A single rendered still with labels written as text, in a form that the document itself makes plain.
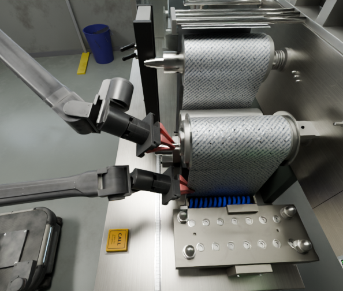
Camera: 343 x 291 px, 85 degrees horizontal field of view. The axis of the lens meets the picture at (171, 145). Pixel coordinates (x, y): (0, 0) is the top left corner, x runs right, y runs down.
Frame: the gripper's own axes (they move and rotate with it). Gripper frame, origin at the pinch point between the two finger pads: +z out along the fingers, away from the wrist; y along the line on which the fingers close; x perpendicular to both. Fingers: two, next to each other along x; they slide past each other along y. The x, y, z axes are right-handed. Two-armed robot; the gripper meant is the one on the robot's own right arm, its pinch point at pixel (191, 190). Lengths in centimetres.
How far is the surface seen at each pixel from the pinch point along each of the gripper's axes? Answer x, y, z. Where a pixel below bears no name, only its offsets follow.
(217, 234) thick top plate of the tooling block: -0.9, 12.1, 8.3
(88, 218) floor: -131, -27, -13
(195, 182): 5.5, 0.2, -2.5
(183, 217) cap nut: -2.5, 7.9, -2.4
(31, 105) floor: -186, -179, -108
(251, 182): 12.4, 0.3, 13.2
